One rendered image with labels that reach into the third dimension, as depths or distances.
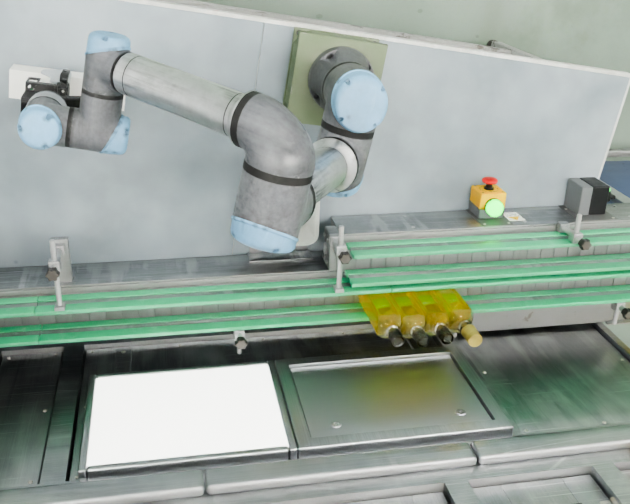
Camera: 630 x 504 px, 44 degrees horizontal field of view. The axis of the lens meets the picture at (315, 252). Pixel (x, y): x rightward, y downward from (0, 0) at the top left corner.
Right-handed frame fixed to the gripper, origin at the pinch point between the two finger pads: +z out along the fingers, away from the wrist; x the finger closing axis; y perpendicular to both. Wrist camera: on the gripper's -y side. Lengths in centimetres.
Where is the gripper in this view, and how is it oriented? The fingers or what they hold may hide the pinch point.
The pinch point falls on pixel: (68, 88)
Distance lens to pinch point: 180.3
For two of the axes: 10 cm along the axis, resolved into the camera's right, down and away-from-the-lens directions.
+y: -9.7, -0.7, -2.4
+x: -1.7, 9.1, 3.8
